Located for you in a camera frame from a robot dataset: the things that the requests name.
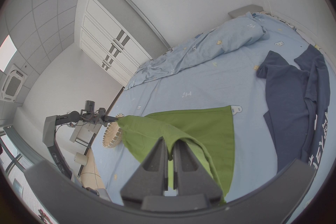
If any white wardrobe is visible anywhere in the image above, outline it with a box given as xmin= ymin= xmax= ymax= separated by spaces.
xmin=79 ymin=0 xmax=172 ymax=87

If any ceiling air conditioner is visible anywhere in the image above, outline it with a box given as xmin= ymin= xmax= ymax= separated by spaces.
xmin=1 ymin=64 xmax=28 ymax=101

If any pale blue quilt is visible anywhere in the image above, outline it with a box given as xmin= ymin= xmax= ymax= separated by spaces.
xmin=125 ymin=12 xmax=269 ymax=91

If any ceiling light panel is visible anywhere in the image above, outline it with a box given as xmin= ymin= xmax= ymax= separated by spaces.
xmin=0 ymin=35 xmax=17 ymax=72

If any green garment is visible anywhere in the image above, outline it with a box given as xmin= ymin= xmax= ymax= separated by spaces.
xmin=117 ymin=105 xmax=235 ymax=204

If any window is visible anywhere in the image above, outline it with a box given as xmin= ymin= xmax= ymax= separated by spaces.
xmin=0 ymin=126 xmax=61 ymax=224

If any bed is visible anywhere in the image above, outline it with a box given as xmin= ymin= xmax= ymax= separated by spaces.
xmin=79 ymin=5 xmax=332 ymax=205

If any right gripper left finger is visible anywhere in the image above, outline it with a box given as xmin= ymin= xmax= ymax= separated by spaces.
xmin=120 ymin=137 xmax=168 ymax=206

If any round woven basket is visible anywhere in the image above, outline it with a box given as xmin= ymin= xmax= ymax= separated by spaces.
xmin=101 ymin=113 xmax=124 ymax=150

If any dark blue printed T-shirt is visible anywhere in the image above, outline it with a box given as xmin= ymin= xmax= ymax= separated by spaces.
xmin=256 ymin=44 xmax=331 ymax=173

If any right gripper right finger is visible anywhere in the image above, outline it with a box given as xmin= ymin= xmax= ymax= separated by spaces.
xmin=172 ymin=140 xmax=225 ymax=205

